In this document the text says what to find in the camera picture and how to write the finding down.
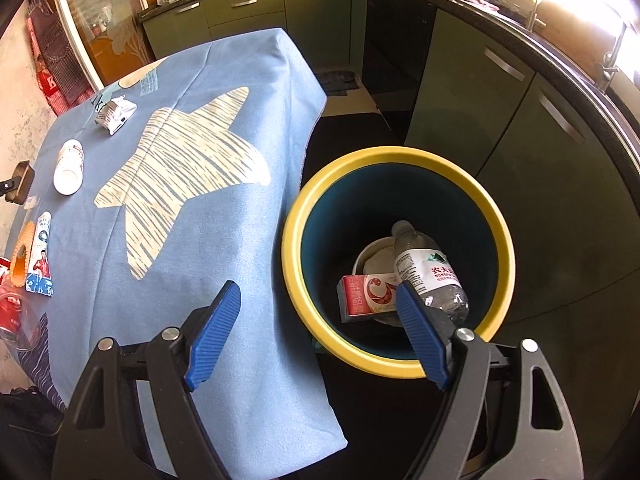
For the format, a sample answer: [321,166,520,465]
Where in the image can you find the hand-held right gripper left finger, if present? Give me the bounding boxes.
[51,281,242,480]

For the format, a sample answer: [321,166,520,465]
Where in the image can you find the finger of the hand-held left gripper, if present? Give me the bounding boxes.
[0,160,36,206]

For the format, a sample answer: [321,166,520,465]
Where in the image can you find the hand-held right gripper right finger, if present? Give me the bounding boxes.
[395,281,581,480]

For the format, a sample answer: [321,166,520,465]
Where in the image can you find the small white plastic bottle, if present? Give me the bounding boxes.
[53,139,85,196]

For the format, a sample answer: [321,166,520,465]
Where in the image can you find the clear plastic water bottle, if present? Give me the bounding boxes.
[391,220,471,325]

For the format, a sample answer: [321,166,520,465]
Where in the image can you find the pink cardboard box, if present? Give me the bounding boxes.
[340,271,403,323]

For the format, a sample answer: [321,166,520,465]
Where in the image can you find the orange plastic toothed ring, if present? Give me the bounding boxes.
[10,222,37,288]

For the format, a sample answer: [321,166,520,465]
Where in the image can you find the blue white printed packet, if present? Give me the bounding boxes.
[25,211,55,297]

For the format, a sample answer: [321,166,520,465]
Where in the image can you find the red instant noodle cup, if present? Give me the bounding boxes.
[354,237,401,281]

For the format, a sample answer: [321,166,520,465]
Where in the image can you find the yellow-rimmed dark bin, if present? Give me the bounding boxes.
[281,146,516,380]

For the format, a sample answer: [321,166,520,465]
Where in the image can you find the small drink carton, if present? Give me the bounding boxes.
[94,96,138,136]

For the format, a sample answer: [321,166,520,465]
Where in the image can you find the clear plastic cup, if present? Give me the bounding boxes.
[0,285,43,352]

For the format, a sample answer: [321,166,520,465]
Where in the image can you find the blue star-print tablecloth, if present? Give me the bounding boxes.
[10,27,348,466]

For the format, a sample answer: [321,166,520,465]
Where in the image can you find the red checked apron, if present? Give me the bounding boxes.
[25,0,98,118]

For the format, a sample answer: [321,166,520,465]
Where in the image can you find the frosted glass sliding door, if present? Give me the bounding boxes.
[50,0,156,91]

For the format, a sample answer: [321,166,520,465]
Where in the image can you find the dark cloth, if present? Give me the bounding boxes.
[0,385,66,436]

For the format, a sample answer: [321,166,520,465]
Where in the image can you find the dark floor mat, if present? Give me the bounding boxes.
[315,71,361,97]

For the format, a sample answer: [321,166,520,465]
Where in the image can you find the black built-in appliance door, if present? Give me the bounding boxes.
[361,0,437,141]

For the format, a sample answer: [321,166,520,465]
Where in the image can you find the green base kitchen cabinets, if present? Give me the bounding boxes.
[140,0,640,411]

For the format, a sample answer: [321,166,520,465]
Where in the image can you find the tall steel faucet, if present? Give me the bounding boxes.
[597,20,628,93]

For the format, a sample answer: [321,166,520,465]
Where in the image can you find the short steel faucet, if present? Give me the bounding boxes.
[525,0,548,33]

